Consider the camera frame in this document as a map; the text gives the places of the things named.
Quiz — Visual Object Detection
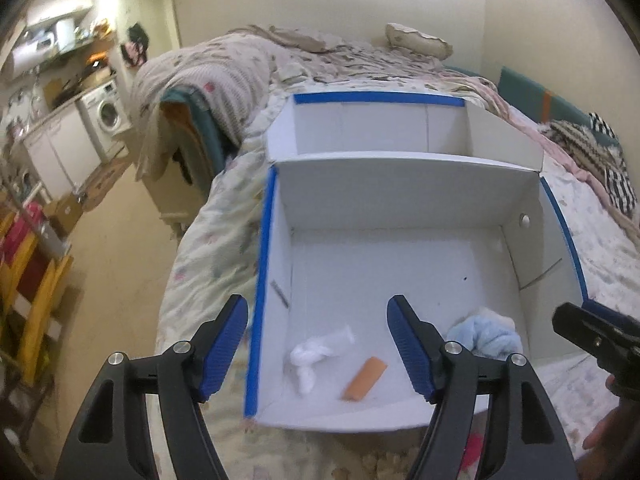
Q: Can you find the orange soft piece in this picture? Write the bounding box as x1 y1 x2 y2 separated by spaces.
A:
342 356 387 402

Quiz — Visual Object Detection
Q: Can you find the light blue fluffy cloth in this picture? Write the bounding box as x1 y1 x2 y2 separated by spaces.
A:
446 307 523 360

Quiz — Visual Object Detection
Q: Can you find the white knotted sock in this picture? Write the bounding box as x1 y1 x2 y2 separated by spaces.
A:
288 325 355 396

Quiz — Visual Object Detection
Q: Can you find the red soft item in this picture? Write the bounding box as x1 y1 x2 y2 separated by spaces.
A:
461 432 484 470

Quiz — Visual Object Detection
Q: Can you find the person's right hand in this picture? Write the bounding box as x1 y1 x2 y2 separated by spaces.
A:
581 376 626 452

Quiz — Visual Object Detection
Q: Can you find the white cartoon print bedsheet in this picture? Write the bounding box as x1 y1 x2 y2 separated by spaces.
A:
156 93 639 479

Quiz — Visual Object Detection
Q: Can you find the cream plush toy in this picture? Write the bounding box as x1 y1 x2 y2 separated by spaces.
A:
361 446 419 480

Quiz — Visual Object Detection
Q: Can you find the white box with blue edges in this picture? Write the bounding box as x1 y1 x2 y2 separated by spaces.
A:
244 91 588 432

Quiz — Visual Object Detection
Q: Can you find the striped knitted blanket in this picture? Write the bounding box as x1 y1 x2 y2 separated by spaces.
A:
542 113 639 223

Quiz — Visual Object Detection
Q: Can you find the brown patterned floor mat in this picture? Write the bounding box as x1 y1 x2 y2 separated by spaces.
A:
81 157 131 212

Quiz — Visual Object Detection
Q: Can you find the cardboard box on floor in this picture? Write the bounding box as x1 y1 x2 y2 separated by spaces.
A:
43 193 84 238

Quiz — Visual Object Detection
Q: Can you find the yellow wooden shelf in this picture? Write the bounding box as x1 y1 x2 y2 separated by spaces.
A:
1 212 74 387

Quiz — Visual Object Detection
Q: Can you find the white kitchen cabinet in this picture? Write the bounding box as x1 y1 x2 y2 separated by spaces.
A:
23 103 101 200

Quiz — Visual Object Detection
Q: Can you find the teal headboard cushion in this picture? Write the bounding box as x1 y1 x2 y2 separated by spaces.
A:
497 65 622 149

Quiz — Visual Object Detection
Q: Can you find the white washing machine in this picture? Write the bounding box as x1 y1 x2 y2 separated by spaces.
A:
76 78 131 164

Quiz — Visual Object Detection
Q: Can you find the beige patterned quilt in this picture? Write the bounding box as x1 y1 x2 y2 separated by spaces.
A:
129 25 509 180

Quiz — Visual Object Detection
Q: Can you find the pink blanket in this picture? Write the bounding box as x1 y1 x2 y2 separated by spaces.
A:
464 77 640 241

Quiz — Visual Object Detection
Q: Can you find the cream frilled pillow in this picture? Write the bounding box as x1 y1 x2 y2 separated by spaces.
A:
385 23 454 61

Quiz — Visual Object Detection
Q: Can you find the white water heater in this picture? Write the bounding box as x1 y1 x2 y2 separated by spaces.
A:
6 32 58 77

